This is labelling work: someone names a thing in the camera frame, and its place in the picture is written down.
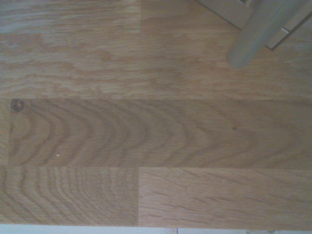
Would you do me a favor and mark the white microwave door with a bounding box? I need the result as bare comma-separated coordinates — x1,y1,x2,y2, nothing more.
195,0,312,51

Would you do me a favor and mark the silver microwave door handle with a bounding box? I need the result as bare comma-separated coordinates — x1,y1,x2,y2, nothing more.
225,0,305,70

